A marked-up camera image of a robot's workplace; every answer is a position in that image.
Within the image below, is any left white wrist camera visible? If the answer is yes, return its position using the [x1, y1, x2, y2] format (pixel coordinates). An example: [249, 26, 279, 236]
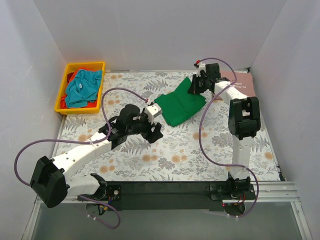
[144, 103, 163, 124]

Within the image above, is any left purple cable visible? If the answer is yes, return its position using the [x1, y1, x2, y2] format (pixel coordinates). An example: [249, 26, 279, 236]
[13, 87, 154, 229]

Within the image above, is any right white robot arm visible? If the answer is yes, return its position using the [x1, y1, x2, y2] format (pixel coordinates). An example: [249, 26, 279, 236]
[188, 60, 261, 199]

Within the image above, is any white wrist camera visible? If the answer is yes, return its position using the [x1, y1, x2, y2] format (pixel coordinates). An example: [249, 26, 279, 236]
[194, 60, 206, 77]
[144, 103, 163, 124]

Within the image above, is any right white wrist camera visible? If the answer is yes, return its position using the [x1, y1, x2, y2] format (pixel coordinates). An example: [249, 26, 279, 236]
[194, 60, 206, 77]

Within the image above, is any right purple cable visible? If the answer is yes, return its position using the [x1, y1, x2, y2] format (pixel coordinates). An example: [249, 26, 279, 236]
[196, 57, 259, 219]

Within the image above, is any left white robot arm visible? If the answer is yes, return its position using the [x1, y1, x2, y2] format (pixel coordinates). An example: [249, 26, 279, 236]
[30, 103, 163, 208]

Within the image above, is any purple cable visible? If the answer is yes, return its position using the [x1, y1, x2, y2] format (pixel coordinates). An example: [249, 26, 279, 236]
[13, 87, 154, 229]
[196, 57, 259, 219]

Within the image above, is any yellow plastic bin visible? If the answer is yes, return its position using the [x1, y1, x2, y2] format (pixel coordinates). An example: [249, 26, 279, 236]
[54, 61, 106, 115]

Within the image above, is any pink folded t-shirt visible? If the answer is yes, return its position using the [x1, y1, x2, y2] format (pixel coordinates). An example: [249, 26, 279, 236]
[220, 71, 256, 97]

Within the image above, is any green t-shirt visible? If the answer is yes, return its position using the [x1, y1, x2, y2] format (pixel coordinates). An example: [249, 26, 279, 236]
[154, 77, 206, 127]

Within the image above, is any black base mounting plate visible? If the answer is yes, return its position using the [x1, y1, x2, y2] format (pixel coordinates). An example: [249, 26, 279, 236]
[85, 181, 257, 212]

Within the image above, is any floral patterned table mat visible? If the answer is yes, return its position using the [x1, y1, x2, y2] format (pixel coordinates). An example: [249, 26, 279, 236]
[49, 70, 281, 183]

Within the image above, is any aluminium frame rail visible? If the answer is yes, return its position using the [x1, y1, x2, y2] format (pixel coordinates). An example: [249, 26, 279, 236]
[22, 181, 312, 240]

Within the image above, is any orange t-shirt in bin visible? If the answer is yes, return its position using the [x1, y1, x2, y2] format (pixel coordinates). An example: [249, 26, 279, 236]
[59, 67, 98, 109]

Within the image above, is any teal t-shirt in bin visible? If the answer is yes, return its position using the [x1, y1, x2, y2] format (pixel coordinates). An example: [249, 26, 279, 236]
[64, 68, 104, 109]

